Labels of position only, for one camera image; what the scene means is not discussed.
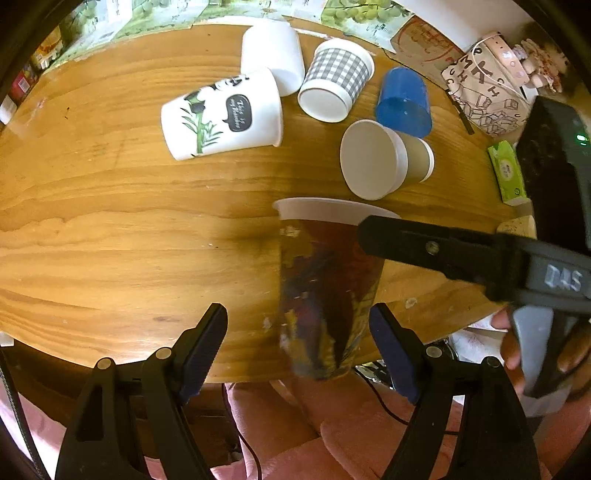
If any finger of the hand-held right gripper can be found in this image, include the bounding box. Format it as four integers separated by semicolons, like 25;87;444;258
358;215;504;288

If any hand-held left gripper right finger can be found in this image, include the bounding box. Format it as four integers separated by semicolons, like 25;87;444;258
369;302;541;480

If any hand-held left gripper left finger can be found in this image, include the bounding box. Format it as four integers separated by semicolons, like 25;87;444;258
55;302;229;480

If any dark colourful paper cup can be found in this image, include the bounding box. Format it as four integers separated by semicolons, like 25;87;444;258
272;198;402;382

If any brown paper cup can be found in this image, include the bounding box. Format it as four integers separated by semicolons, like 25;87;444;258
340;120;435;200

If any blue plastic cup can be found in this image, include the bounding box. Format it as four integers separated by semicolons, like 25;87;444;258
375;67;434;138

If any grey checked paper cup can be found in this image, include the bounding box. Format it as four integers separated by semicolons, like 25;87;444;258
298;39;375;123

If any white cup with bamboo print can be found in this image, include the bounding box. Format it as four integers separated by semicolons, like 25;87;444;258
161;68;283;162

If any plain white cup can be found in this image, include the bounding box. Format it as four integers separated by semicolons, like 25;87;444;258
241;21;305;97

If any person's right hand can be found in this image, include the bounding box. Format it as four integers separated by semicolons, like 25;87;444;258
492;308;591;403

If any black device with green light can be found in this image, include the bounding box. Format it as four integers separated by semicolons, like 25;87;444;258
516;96;591;241

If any green tissue pack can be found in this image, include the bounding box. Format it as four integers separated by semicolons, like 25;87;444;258
488;140;530;206

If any printed fabric pouch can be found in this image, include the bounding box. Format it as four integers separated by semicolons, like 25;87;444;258
441;41;537;139

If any brown cardboard piece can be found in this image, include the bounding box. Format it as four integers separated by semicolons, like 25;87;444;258
390;14;463;89

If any floral cloth toy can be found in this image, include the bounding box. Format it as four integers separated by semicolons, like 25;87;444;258
521;39;570;93

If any white paper sheet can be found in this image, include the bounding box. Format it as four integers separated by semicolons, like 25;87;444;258
399;0;533;52

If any grape print sheet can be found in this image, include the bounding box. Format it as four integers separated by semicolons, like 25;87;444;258
60;0;416;49

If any stack of colourful boxes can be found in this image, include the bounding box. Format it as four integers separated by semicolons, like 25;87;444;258
0;27;64;125

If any black strap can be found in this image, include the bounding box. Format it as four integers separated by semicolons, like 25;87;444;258
0;346;49;480

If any pink strap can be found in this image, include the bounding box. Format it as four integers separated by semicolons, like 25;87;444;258
479;31;528;88

